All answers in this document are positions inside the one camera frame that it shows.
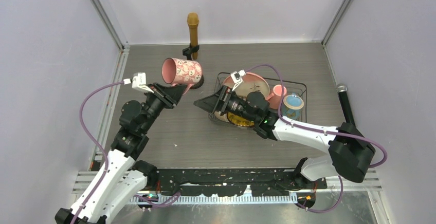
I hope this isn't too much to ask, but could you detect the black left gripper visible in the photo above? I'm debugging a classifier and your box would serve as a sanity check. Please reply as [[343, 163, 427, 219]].
[[140, 82, 185, 133]]

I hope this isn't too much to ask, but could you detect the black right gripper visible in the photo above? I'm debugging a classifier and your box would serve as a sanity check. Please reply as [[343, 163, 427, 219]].
[[194, 85, 258, 123]]

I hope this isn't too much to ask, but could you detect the pink patterned mug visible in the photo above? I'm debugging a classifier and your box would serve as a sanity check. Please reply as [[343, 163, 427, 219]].
[[161, 58, 204, 94]]

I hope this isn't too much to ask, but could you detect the blue mug yellow inside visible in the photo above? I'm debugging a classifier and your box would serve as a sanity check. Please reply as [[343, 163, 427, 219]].
[[280, 93, 304, 120]]

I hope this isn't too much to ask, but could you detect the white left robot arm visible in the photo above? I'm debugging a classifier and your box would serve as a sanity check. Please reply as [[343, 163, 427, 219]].
[[55, 83, 188, 223]]

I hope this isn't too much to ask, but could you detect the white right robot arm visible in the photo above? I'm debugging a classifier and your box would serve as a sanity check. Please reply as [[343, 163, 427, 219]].
[[194, 86, 375, 188]]

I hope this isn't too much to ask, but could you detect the beige ceramic bowl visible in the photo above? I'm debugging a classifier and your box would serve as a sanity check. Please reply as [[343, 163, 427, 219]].
[[214, 112, 229, 123]]

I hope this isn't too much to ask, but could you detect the yellow black patterned plate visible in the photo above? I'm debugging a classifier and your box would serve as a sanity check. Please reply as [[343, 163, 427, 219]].
[[227, 113, 255, 127]]

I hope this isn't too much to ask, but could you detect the black microphone stand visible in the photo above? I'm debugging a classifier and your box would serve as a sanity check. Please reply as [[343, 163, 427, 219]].
[[182, 44, 205, 89]]

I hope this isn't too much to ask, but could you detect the pink beige leaf plate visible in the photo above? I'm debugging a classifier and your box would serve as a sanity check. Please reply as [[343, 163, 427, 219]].
[[234, 72, 270, 100]]

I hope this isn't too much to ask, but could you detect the plain pink mug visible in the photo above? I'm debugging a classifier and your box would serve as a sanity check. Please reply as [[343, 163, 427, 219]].
[[265, 84, 287, 109]]

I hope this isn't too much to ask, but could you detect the black handheld microphone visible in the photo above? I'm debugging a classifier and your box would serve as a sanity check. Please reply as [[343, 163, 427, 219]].
[[336, 84, 356, 126]]

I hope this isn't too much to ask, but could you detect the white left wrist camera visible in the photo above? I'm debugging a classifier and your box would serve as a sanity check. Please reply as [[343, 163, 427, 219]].
[[122, 72, 154, 93]]

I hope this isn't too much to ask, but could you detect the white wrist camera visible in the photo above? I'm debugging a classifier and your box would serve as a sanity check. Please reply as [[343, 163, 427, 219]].
[[122, 72, 154, 93], [230, 69, 246, 88]]

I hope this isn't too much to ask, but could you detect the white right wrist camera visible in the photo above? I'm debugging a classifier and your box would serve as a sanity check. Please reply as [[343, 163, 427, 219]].
[[230, 69, 246, 88]]

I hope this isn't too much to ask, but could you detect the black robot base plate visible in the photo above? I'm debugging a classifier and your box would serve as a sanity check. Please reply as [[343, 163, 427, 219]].
[[146, 168, 327, 197]]

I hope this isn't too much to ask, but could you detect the black wire dish rack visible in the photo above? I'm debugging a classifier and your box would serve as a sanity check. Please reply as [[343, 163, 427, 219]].
[[208, 72, 307, 129]]

